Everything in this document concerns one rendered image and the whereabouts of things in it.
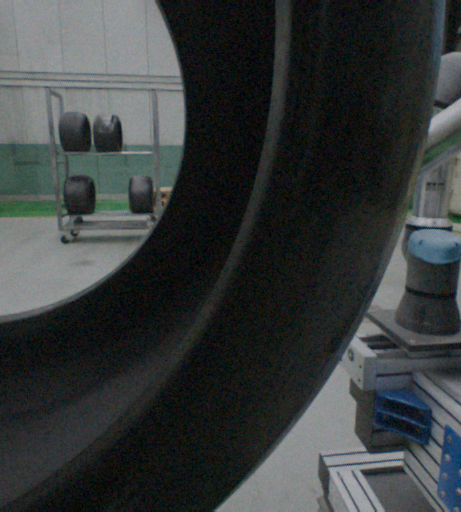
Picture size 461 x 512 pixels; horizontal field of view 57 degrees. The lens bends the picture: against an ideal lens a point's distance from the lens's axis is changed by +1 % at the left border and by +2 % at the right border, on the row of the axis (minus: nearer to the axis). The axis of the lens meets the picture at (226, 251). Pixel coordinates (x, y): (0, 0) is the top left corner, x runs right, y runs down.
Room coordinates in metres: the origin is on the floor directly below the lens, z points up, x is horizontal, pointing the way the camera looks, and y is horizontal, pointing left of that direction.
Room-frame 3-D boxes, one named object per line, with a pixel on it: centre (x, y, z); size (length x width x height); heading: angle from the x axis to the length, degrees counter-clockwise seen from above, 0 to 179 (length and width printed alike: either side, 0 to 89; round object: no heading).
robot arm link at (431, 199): (1.13, -0.55, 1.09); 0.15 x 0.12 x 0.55; 162
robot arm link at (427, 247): (1.01, -0.51, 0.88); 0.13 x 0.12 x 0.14; 162
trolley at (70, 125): (5.70, 1.57, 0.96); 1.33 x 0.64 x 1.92; 96
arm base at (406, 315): (1.01, -0.51, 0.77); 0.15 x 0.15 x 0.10
